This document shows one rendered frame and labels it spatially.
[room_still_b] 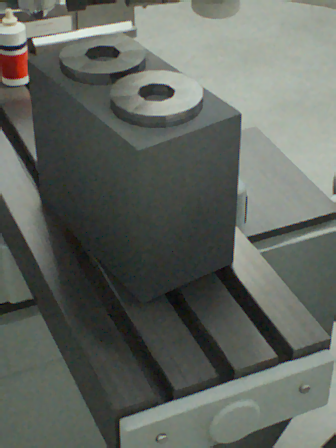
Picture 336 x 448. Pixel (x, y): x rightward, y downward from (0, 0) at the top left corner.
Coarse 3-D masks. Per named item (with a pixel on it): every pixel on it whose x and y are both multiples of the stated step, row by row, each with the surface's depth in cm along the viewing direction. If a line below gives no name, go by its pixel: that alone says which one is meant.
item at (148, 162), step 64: (64, 64) 92; (128, 64) 92; (64, 128) 94; (128, 128) 85; (192, 128) 85; (64, 192) 100; (128, 192) 87; (192, 192) 89; (128, 256) 92; (192, 256) 94
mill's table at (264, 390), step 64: (0, 128) 121; (0, 192) 109; (64, 256) 99; (256, 256) 99; (64, 320) 92; (128, 320) 93; (192, 320) 95; (256, 320) 95; (128, 384) 85; (192, 384) 85; (256, 384) 86; (320, 384) 90
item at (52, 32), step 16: (0, 0) 140; (16, 0) 137; (64, 0) 137; (0, 16) 134; (16, 16) 135; (48, 16) 136; (64, 16) 138; (80, 16) 138; (96, 16) 139; (112, 16) 140; (128, 16) 141; (32, 32) 137; (48, 32) 138; (64, 32) 139; (80, 32) 140; (96, 32) 140; (112, 32) 141; (128, 32) 141; (32, 48) 138; (48, 48) 138
